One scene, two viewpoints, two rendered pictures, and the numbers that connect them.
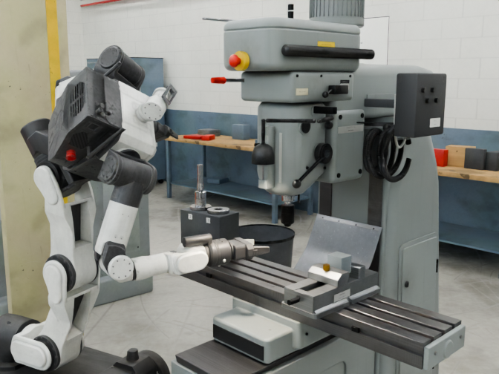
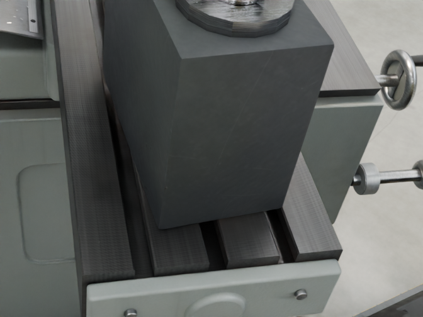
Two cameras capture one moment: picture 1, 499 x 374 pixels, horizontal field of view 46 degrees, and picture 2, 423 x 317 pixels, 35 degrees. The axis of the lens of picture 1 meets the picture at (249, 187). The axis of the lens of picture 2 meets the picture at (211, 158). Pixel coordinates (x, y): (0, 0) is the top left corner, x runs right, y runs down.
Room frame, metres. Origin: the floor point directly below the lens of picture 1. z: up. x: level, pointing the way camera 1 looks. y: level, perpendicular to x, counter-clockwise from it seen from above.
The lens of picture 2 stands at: (2.77, 0.39, 1.45)
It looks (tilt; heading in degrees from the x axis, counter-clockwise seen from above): 45 degrees down; 204
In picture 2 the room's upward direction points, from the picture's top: 11 degrees clockwise
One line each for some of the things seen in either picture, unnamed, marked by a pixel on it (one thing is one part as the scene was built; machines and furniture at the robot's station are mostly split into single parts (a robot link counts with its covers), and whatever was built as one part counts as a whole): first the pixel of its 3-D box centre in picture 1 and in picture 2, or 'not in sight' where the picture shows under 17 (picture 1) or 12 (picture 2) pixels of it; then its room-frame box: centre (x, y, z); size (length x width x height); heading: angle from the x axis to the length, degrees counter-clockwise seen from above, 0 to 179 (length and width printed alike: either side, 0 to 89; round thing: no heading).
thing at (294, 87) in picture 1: (298, 86); not in sight; (2.06, -0.17, 1.68); 0.34 x 0.24 x 0.10; 134
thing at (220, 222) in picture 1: (209, 231); (198, 55); (2.34, 0.16, 1.09); 0.22 x 0.12 x 0.20; 51
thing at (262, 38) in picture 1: (292, 47); not in sight; (2.04, -0.15, 1.81); 0.47 x 0.26 x 0.16; 134
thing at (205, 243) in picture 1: (198, 250); not in sight; (1.87, 0.17, 1.14); 0.11 x 0.11 x 0.11; 29
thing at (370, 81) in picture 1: (372, 90); not in sight; (2.38, -0.49, 1.66); 0.80 x 0.23 x 0.20; 134
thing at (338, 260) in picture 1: (338, 263); not in sight; (1.86, -0.30, 1.10); 0.06 x 0.05 x 0.06; 44
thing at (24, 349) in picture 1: (48, 344); not in sight; (2.13, 0.78, 0.68); 0.21 x 0.20 x 0.13; 61
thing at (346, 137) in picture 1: (324, 142); not in sight; (2.16, -0.28, 1.47); 0.24 x 0.19 x 0.26; 44
